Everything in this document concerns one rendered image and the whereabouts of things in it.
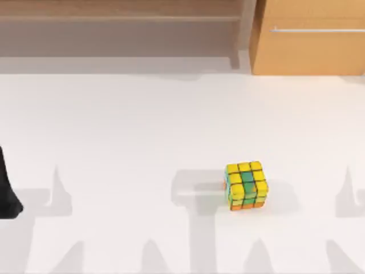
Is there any multicoloured puzzle cube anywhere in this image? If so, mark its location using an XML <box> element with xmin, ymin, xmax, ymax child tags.
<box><xmin>223</xmin><ymin>160</ymin><xmax>270</xmax><ymax>212</ymax></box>

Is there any open wooden shelf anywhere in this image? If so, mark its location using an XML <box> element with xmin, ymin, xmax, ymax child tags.
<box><xmin>0</xmin><ymin>0</ymin><xmax>257</xmax><ymax>70</ymax></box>

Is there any wooden cupboard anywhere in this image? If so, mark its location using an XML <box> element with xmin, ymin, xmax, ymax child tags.
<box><xmin>248</xmin><ymin>0</ymin><xmax>365</xmax><ymax>76</ymax></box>

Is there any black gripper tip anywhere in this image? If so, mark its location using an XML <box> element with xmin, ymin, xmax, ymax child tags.
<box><xmin>0</xmin><ymin>146</ymin><xmax>25</xmax><ymax>220</ymax></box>

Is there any long metal handle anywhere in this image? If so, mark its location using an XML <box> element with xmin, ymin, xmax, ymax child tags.
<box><xmin>269</xmin><ymin>26</ymin><xmax>365</xmax><ymax>33</ymax></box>

